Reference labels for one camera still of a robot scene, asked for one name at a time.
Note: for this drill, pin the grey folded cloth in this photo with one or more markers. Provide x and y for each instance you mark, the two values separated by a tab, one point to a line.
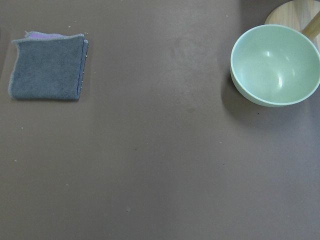
48	66

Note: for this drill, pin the green bowl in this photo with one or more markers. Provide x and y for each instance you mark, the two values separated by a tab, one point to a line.
275	66

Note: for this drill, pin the wooden stand with base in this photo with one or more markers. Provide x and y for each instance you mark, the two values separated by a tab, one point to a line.
300	15

